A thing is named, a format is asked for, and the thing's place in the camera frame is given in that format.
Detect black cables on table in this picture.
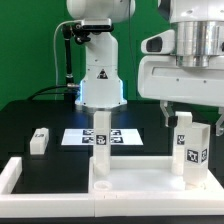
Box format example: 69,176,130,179
25,83,81,102

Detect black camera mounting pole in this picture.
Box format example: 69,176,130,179
62,23,91,83

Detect white desk top tray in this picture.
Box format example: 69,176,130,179
88,156,224,217

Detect fiducial marker sheet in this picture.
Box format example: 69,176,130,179
61,129,143,146

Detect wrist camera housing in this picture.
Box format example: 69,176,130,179
141,29,175,55

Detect grey camera on mount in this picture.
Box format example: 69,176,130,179
81,18,112,32

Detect white U-shaped obstacle frame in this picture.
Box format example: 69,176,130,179
0,157,94,218

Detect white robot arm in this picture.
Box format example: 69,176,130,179
66,0,224,136

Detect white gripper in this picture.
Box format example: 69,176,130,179
138,55,224,136

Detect grey camera cable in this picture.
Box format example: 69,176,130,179
53,20,83,101

